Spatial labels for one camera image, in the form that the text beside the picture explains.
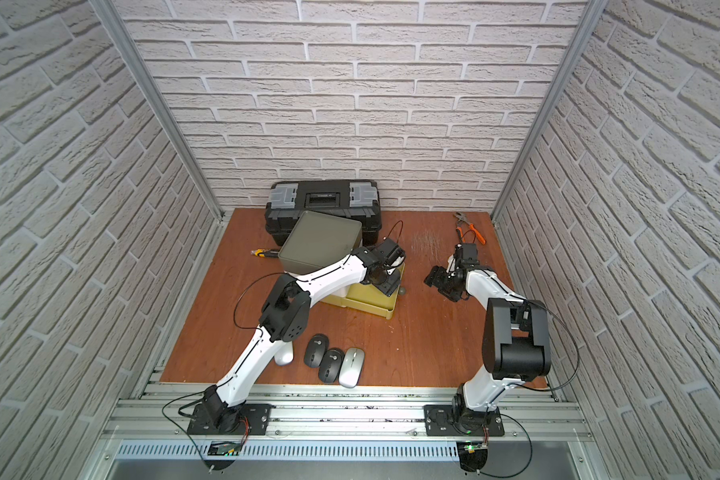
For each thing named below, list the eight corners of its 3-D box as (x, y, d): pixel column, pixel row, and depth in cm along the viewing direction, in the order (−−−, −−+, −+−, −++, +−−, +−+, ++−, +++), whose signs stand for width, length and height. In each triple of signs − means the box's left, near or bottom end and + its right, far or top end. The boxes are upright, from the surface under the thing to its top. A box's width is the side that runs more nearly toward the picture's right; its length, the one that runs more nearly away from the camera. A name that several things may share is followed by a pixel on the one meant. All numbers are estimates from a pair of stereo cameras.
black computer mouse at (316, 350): (305, 367, 84) (303, 364, 82) (309, 337, 90) (307, 333, 87) (326, 367, 84) (325, 364, 82) (329, 337, 90) (328, 333, 87)
